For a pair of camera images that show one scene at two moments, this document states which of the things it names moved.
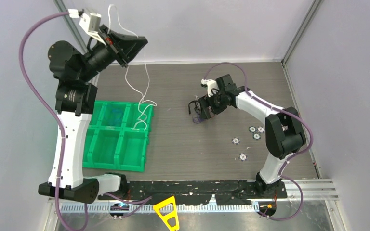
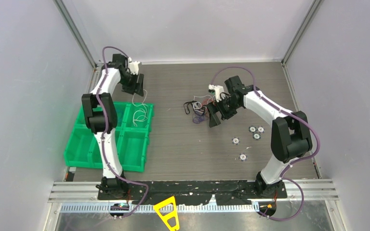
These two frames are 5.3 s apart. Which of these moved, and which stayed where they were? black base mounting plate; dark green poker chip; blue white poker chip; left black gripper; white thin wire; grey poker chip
Moved: left black gripper; white thin wire
Stayed: grey poker chip; blue white poker chip; black base mounting plate; dark green poker chip
